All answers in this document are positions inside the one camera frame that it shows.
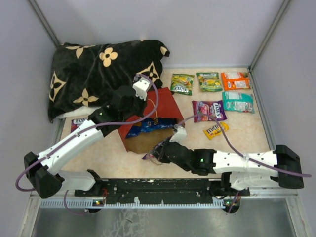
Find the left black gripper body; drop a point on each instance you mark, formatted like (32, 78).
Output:
(138, 108)

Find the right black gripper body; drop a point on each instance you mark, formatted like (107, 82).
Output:
(163, 149)

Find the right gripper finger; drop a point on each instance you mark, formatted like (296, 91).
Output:
(161, 158)
(160, 146)

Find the blue snack bag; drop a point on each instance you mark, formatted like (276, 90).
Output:
(150, 124)

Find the red brown paper bag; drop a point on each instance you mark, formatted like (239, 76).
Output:
(143, 136)

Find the yellow m&m's packet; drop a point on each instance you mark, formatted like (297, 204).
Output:
(215, 130)

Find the black floral pillow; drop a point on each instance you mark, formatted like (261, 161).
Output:
(87, 75)

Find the purple snack packet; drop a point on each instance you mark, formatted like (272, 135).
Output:
(75, 123)
(148, 155)
(213, 108)

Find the dark green fox's packet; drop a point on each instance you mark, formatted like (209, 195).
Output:
(182, 84)

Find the green yellow snack packet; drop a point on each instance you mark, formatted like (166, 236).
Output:
(209, 82)

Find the orange snack packet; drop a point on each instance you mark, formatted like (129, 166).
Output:
(235, 80)

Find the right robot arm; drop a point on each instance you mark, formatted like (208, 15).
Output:
(276, 168)

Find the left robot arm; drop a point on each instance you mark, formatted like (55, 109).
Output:
(44, 170)

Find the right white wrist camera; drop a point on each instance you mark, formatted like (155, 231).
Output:
(179, 134)

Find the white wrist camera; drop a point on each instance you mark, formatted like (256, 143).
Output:
(179, 134)
(141, 86)

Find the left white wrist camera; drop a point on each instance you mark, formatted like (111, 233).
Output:
(141, 86)

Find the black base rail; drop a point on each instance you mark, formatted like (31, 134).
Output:
(158, 191)

